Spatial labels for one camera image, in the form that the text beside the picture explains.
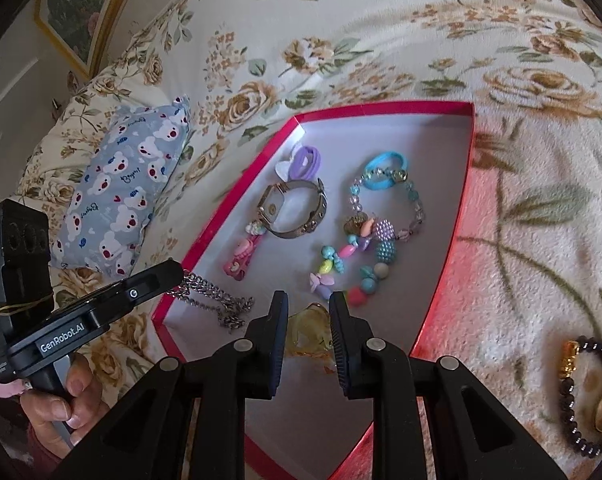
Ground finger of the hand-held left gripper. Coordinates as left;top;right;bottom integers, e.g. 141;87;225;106
88;258;184;313

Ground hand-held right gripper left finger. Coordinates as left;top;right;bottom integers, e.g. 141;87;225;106
68;290;289;480

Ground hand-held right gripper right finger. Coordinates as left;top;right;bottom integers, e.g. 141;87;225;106
328;291;567;480

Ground yellow hair clip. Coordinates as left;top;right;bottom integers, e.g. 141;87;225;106
287;302;334;353

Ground silver chain necklace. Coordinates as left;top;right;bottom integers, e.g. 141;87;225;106
168;270;256;335

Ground pink hair clip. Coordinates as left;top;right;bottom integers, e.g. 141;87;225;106
223;220;267;281

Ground colourful chunky bead bracelet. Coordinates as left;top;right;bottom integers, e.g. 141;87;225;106
308;215;404;311

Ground silver mesh band wristwatch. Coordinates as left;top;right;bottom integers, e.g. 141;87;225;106
257;177;327;239

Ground blue hair tie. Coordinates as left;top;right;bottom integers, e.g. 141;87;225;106
363;150;413;192

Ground clear crystal bead bracelet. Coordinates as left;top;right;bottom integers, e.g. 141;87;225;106
348;167;426;243

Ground purple hair tie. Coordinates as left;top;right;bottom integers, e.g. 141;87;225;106
276;142;322;181

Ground red shallow cardboard box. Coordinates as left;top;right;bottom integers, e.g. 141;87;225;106
151;101;477;480

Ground person's left forearm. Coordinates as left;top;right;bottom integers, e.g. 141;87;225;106
0;390;72;480

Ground person's left hand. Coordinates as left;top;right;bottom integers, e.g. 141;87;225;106
21;355;112;461

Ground blue bear print pillow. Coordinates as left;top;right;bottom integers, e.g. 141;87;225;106
51;95;192;278

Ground yellow framed painting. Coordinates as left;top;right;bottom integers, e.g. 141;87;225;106
33;0;146;81

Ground floral cream blanket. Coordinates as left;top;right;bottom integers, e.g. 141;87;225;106
16;0;602;480

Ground black bead bracelet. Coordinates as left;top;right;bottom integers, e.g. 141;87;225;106
558;337;602;456

